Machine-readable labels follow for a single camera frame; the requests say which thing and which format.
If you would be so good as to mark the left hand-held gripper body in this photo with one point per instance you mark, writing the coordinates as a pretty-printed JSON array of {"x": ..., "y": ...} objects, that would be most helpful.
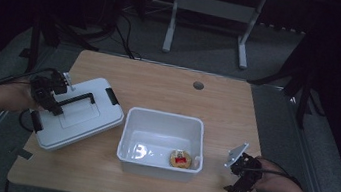
[{"x": 45, "y": 89}]

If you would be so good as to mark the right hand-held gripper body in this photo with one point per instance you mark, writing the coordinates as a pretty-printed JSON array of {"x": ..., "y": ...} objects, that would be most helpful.
[{"x": 245, "y": 169}]

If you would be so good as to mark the white box lid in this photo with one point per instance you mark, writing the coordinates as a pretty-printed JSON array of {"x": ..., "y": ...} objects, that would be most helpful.
[{"x": 81, "y": 114}]

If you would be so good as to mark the white plastic storage box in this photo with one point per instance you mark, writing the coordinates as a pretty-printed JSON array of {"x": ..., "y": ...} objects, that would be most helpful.
[{"x": 162, "y": 142}]

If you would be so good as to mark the person's left hand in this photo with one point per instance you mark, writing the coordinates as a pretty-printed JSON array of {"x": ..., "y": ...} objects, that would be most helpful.
[{"x": 18, "y": 98}]

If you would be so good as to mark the person's right hand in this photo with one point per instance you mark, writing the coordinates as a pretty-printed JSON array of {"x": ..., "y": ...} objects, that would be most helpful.
[{"x": 273, "y": 179}]

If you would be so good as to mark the black tape piece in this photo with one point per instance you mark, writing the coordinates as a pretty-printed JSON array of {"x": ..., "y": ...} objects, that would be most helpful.
[{"x": 25, "y": 154}]

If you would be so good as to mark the small orange toy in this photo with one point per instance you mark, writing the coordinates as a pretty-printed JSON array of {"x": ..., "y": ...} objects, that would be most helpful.
[{"x": 180, "y": 159}]

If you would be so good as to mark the black metal stand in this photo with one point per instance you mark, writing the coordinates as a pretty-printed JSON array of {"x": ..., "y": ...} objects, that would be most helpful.
[
  {"x": 49, "y": 32},
  {"x": 297, "y": 87}
]

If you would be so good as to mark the grey round table grommet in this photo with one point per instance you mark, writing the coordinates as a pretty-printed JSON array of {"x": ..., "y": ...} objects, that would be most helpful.
[{"x": 198, "y": 85}]

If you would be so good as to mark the white metal desk frame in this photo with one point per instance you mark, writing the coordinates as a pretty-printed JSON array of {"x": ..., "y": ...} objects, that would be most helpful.
[{"x": 211, "y": 7}]

